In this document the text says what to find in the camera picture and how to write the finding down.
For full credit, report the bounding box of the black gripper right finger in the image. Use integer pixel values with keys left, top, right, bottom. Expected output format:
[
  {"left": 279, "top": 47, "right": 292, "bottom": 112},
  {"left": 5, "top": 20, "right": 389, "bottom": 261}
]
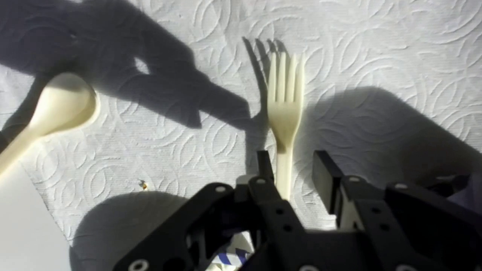
[{"left": 312, "top": 149, "right": 482, "bottom": 271}]

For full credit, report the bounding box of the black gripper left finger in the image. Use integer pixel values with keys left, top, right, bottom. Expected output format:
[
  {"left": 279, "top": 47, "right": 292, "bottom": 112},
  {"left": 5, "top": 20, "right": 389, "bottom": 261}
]
[{"left": 112, "top": 149, "right": 309, "bottom": 271}]

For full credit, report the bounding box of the cream plastic fork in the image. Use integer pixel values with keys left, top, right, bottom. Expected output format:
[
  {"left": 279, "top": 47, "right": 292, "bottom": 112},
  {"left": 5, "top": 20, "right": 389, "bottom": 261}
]
[{"left": 267, "top": 50, "right": 306, "bottom": 204}]

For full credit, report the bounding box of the large white paper towel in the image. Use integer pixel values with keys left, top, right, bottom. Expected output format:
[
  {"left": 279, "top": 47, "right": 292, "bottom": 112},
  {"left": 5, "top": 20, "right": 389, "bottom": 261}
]
[{"left": 0, "top": 0, "right": 482, "bottom": 271}]

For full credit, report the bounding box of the cream plastic spoon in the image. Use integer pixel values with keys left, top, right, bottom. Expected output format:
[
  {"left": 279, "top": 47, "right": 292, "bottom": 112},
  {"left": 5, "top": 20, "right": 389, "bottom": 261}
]
[{"left": 0, "top": 71, "right": 100, "bottom": 177}]

